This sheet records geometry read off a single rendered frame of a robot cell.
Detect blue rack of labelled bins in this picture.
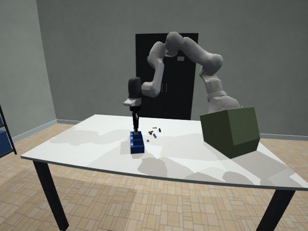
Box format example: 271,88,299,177
130,131,144,154

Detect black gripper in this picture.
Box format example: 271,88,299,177
130,105,141,135

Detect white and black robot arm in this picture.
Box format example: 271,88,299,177
124,32,243,113

